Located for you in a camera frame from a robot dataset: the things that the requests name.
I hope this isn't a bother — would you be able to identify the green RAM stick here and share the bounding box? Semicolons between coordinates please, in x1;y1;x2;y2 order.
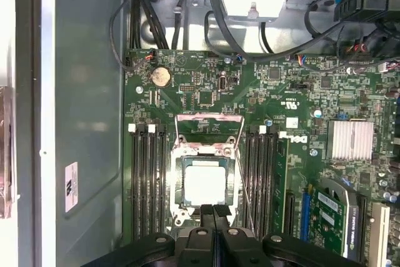
274;137;290;233

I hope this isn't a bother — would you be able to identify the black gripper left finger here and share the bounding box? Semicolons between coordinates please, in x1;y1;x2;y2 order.
79;204;217;267

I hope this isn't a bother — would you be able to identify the silver finned heatsink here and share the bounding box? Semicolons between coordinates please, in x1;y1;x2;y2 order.
327;119;375;161

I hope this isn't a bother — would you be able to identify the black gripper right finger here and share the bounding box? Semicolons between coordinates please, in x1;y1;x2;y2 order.
213;204;363;267

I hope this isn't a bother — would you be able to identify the CPU socket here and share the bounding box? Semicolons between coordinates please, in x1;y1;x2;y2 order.
170;146;243;229

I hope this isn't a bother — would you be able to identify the blue expansion slot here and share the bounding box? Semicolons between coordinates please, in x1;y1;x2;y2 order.
299;190;312;243

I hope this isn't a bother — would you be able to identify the thin black wire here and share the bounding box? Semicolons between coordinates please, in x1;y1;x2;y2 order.
109;0;148;71

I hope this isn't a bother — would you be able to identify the green motherboard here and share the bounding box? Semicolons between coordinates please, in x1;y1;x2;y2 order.
123;48;400;267

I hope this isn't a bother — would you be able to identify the dark grey PC case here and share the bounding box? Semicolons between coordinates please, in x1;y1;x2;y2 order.
0;0;400;267

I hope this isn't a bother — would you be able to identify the black expansion slot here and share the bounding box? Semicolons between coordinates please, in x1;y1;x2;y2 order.
357;194;368;255
286;190;296;239

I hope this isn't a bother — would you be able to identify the silver CPU chip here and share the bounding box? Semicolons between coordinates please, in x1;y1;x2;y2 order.
182;156;235;207

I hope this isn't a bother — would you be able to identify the black graphics card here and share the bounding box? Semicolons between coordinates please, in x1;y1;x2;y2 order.
312;182;360;260

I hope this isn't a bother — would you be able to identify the white expansion slot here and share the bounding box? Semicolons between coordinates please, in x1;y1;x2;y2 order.
371;203;391;267

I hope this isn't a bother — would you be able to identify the metal socket cover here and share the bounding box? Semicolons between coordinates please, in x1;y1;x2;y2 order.
174;113;247;155

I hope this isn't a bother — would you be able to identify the metal locking lever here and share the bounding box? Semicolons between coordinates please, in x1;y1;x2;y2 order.
234;150;254;231

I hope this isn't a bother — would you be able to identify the black wire bundle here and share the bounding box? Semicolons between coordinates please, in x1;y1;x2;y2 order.
129;0;171;51

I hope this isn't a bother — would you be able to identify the coin cell battery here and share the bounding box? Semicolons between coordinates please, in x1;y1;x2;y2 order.
151;66;172;88

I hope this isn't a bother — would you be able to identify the white sticker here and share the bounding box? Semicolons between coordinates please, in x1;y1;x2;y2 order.
64;161;79;214

